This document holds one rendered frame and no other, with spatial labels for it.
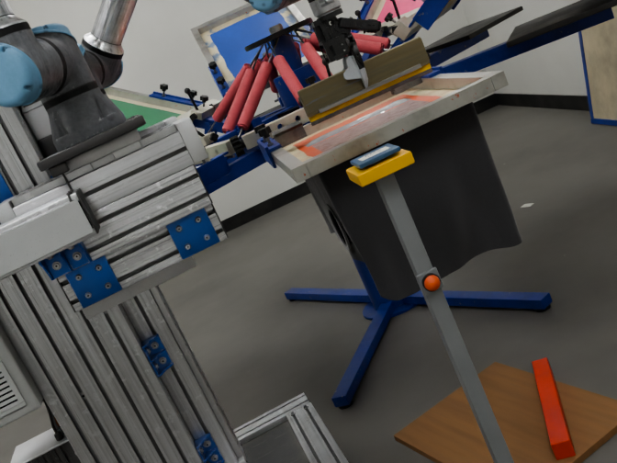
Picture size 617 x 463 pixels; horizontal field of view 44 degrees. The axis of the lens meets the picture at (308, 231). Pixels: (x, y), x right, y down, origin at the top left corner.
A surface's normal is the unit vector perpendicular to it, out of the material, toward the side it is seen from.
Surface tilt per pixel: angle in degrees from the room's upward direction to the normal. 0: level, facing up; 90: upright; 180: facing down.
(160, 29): 90
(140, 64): 90
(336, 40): 90
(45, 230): 90
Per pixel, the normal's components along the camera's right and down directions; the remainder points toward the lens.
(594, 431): -0.40, -0.88
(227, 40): -0.26, -0.65
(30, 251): 0.23, 0.15
